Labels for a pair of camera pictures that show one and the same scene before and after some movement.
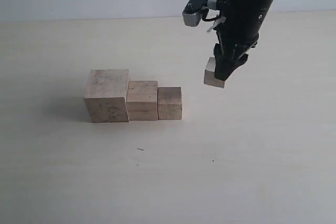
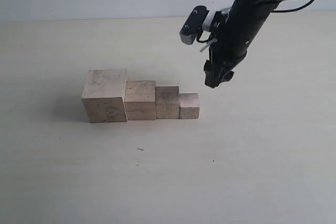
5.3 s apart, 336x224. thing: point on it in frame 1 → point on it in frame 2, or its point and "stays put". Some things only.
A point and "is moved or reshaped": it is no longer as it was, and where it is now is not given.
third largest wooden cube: x=169 y=103 stays put
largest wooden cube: x=105 y=95 stays put
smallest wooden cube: x=209 y=74 is moved or reshaped
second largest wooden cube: x=142 y=100 stays put
